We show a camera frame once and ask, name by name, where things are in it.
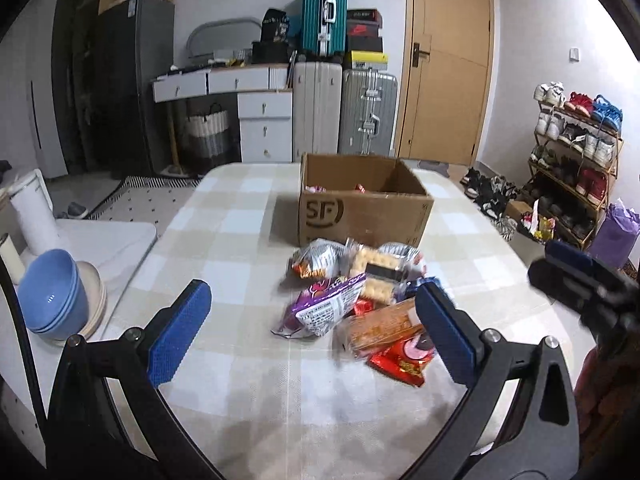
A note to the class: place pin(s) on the light switch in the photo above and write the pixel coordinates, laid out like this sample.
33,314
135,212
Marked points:
574,54

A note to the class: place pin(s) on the silver suitcase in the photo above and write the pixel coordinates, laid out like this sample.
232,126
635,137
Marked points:
367,110

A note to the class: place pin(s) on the white suitcase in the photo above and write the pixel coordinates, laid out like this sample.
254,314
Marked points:
317,110

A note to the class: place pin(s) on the orange cracker packet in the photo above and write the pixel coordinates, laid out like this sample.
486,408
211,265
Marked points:
380,327

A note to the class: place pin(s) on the dark grey fridge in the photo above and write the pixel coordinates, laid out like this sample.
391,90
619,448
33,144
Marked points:
135,85

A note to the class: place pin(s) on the colourful plastic packets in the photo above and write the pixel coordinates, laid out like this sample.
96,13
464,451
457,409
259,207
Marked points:
540,222

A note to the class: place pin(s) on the yellow black shoe box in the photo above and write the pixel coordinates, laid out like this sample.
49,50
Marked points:
366,61

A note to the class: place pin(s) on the white desk with drawers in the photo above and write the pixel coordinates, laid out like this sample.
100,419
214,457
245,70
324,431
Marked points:
250,82

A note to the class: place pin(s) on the beige plates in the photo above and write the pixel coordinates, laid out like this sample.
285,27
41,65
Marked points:
95,300

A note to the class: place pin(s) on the black printed bag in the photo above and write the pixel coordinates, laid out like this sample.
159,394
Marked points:
275,25

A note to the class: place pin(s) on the small cardboard box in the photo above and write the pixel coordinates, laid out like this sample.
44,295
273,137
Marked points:
517,210

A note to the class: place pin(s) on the black storage box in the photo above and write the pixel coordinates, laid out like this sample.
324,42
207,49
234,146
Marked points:
272,52

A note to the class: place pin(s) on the woven basket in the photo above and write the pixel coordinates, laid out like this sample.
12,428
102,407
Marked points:
207,132

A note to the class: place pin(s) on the black red shoe box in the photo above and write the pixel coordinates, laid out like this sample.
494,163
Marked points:
364,21

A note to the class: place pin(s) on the wooden door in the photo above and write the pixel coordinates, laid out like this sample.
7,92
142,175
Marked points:
450,60

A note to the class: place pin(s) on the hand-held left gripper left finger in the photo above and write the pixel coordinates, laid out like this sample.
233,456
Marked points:
181,335

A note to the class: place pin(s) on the purple gift bag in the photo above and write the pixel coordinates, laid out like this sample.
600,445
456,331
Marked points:
615,235

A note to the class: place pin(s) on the wooden broom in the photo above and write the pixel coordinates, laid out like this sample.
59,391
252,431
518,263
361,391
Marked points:
175,140

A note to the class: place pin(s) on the black white patterned rug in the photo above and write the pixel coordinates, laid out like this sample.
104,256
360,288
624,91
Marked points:
145,197

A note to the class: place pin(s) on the white orange snack packet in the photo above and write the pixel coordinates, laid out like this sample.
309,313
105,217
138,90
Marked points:
402,257
315,260

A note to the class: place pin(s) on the clear snack packet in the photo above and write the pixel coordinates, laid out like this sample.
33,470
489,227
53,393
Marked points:
315,189

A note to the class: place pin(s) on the shoe rack with shoes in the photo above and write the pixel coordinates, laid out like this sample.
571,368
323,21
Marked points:
580,140

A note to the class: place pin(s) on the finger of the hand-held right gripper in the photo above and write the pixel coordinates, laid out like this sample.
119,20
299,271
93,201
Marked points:
562,285
572,257

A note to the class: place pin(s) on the grey door mat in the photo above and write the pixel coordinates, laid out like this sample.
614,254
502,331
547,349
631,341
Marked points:
440,166

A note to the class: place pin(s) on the teal suitcase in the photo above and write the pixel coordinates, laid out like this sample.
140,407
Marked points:
324,15

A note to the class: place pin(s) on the blue snack packet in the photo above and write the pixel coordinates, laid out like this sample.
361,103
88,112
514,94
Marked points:
412,287

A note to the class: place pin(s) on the grey slippers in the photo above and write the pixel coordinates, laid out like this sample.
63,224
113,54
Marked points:
77,210

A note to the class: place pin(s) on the wooden shoe rack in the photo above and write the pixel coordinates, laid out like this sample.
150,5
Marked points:
617,160

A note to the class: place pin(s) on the clear cracker packet black band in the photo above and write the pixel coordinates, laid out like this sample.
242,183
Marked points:
372,267

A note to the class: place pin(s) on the stack of blue bowls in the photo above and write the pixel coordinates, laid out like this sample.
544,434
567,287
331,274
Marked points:
50,295

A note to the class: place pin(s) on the white thermos jug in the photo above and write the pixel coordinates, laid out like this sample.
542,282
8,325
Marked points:
35,210

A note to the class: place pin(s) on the white side table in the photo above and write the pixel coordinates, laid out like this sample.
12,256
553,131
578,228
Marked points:
115,240

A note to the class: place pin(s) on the purple snack packet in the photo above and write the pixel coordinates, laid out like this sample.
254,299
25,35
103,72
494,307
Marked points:
322,305

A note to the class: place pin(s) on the person's right forearm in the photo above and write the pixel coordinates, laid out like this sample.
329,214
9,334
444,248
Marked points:
607,395

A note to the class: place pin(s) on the white bottle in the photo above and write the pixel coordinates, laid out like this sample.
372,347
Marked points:
11,260

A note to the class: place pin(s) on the white wardrobe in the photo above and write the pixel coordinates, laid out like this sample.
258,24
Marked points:
30,100

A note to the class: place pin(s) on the scattered pile of shoes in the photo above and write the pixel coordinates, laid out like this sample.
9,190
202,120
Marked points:
487,190

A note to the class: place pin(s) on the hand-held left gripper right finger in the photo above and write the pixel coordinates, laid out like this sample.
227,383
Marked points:
445,335

